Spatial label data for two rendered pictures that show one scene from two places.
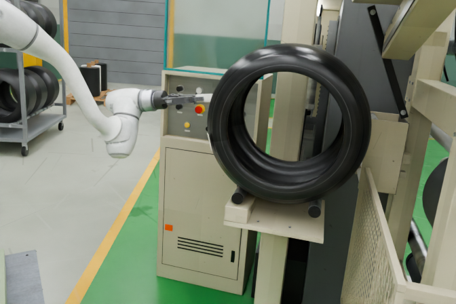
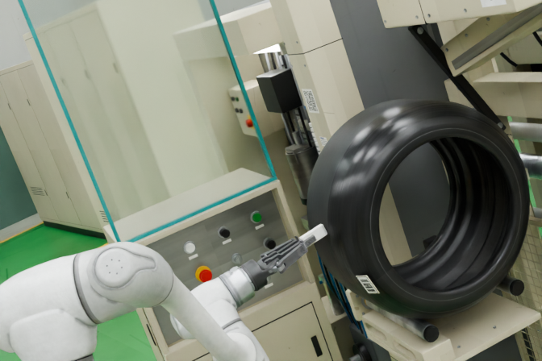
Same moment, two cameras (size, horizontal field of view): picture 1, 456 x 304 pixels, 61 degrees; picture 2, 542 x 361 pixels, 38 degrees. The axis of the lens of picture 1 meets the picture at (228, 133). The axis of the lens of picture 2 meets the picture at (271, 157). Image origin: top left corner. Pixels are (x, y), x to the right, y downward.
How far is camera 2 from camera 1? 1.18 m
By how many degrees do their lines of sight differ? 30
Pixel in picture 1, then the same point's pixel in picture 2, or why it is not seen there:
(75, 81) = (199, 309)
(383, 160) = not seen: hidden behind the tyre
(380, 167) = not seen: hidden behind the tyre
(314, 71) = (451, 127)
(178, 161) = not seen: outside the picture
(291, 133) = (389, 222)
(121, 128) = (253, 343)
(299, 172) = (436, 262)
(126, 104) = (223, 310)
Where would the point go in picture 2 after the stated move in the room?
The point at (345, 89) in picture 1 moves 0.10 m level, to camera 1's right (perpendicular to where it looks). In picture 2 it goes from (488, 130) to (512, 116)
